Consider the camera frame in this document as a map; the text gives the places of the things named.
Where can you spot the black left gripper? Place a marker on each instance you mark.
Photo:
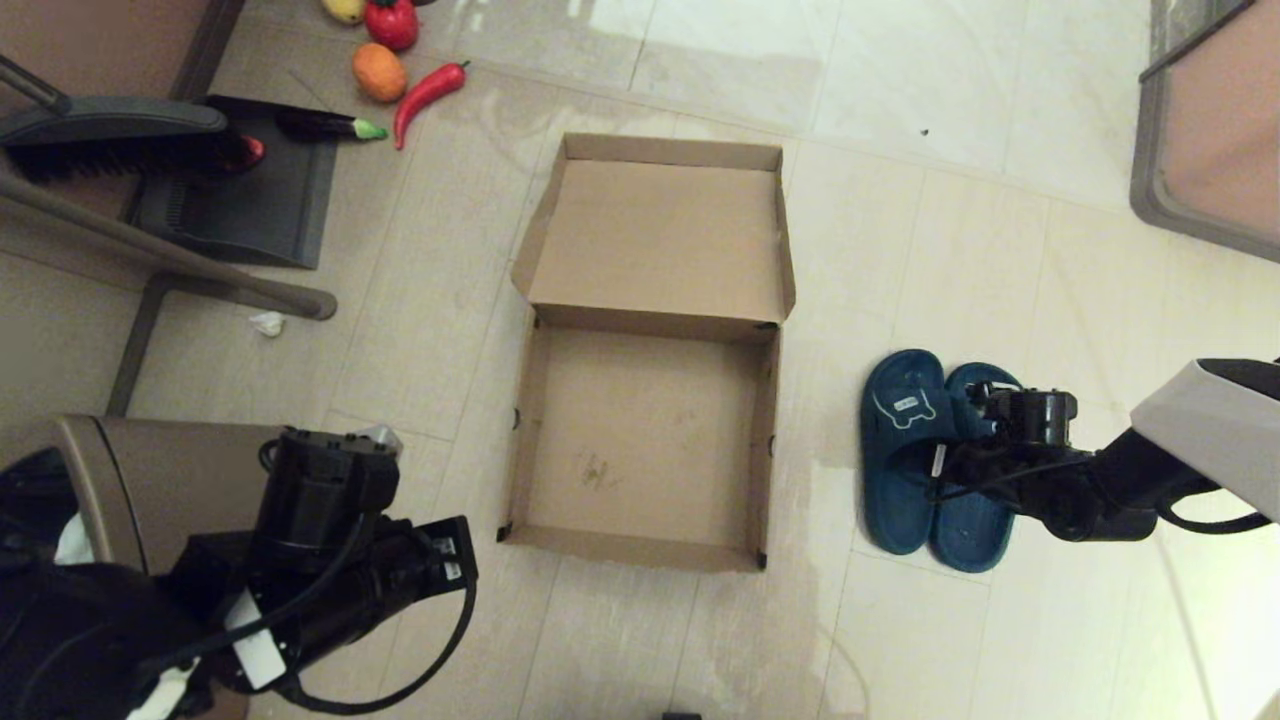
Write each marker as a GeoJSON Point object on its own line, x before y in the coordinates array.
{"type": "Point", "coordinates": [325, 490]}

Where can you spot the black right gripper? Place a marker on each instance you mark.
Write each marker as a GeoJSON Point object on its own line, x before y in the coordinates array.
{"type": "Point", "coordinates": [1030, 420]}

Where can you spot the dark blue bear-print slipper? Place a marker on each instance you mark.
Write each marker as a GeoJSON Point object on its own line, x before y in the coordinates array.
{"type": "Point", "coordinates": [895, 500]}
{"type": "Point", "coordinates": [965, 540]}

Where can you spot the brown cardboard shoe box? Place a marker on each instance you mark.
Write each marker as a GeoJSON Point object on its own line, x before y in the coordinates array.
{"type": "Point", "coordinates": [640, 440]}

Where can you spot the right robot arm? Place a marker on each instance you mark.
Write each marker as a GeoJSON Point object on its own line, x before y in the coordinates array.
{"type": "Point", "coordinates": [1200, 430]}

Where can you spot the brown plastic trash bin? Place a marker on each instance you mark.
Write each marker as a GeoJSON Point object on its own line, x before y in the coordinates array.
{"type": "Point", "coordinates": [170, 480]}

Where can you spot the crumpled white paper ball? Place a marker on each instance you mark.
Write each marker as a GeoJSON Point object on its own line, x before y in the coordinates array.
{"type": "Point", "coordinates": [267, 323]}

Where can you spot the white tissue in bin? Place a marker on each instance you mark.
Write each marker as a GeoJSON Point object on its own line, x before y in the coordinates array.
{"type": "Point", "coordinates": [75, 545]}

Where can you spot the dark grey dustpan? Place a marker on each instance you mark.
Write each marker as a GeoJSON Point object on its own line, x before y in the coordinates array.
{"type": "Point", "coordinates": [260, 212]}

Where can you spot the small red toy vegetable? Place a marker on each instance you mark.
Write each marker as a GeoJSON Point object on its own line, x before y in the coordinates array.
{"type": "Point", "coordinates": [252, 153]}

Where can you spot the purple toy eggplant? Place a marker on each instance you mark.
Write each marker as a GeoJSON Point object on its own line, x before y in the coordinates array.
{"type": "Point", "coordinates": [322, 125]}

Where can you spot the red toy chili pepper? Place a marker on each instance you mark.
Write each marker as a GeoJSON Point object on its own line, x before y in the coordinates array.
{"type": "Point", "coordinates": [425, 93]}

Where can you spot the dark grey broom brush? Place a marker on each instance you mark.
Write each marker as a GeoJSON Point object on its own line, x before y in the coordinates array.
{"type": "Point", "coordinates": [120, 127]}

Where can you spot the orange toy fruit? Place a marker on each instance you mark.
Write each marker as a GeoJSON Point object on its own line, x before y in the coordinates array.
{"type": "Point", "coordinates": [380, 72]}

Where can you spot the red toy bell pepper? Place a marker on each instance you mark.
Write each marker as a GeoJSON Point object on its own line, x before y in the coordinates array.
{"type": "Point", "coordinates": [392, 23]}

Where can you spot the yellow toy fruit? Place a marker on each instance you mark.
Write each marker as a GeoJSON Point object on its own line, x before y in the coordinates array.
{"type": "Point", "coordinates": [344, 9]}

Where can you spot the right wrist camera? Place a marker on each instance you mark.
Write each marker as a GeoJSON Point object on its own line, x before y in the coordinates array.
{"type": "Point", "coordinates": [982, 393]}

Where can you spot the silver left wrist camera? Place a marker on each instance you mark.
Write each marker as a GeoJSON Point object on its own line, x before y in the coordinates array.
{"type": "Point", "coordinates": [378, 438]}

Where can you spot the brown metal chair frame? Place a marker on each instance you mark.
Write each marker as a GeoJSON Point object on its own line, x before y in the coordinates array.
{"type": "Point", "coordinates": [200, 262]}

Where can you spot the brown table with grey frame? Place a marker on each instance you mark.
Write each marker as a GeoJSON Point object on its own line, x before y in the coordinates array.
{"type": "Point", "coordinates": [1220, 130]}

